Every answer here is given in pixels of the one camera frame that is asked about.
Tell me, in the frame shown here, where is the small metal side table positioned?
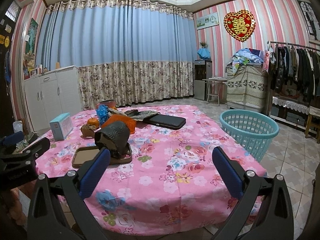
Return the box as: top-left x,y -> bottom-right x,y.
203,77 -> 227,106

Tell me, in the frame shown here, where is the wooden stool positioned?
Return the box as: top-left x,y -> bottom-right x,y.
304,113 -> 320,144

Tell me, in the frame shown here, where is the blue floral curtain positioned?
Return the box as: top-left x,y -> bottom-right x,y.
36,0 -> 196,109

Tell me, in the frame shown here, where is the wall poster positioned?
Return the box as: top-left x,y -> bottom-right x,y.
23,17 -> 40,81

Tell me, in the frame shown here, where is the black flat case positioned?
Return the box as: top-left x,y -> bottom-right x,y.
143,114 -> 186,130

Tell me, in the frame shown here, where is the orange fruit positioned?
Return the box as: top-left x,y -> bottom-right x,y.
86,118 -> 100,131

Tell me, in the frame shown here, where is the red gold heart decoration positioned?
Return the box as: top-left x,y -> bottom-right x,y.
223,10 -> 256,42

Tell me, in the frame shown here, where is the blue plastic bag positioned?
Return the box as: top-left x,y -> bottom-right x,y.
96,105 -> 109,126

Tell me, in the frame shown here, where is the grey water dispenser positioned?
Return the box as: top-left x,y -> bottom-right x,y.
194,60 -> 213,101

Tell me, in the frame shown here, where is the clothes rack with clothes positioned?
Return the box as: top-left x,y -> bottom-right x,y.
263,41 -> 319,129

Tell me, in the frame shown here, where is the beige cloth pouch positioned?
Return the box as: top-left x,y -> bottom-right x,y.
124,109 -> 158,121

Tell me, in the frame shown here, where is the pile of bedding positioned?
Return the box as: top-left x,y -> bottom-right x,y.
230,48 -> 264,65

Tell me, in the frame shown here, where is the brown rectangular tray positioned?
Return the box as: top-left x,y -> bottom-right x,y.
72,143 -> 132,168

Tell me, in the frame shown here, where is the blue covered bottle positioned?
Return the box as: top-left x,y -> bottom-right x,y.
197,48 -> 211,60

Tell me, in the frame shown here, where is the pink metal cup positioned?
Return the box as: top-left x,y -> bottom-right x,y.
95,99 -> 116,109

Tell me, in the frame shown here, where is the white cabinet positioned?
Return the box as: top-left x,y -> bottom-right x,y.
24,66 -> 83,132

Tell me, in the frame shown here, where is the patterned covered chest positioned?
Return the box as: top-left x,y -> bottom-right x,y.
226,64 -> 268,113

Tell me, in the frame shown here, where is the landscape wall picture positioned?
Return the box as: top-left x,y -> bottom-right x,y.
196,12 -> 219,30

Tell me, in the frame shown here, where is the brown woven basket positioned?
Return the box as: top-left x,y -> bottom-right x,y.
80,124 -> 97,138

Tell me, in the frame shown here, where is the teal plastic laundry basket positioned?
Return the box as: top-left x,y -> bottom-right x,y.
220,109 -> 279,162

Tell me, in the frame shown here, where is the pink floral tablecloth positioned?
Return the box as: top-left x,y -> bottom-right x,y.
35,104 -> 267,236

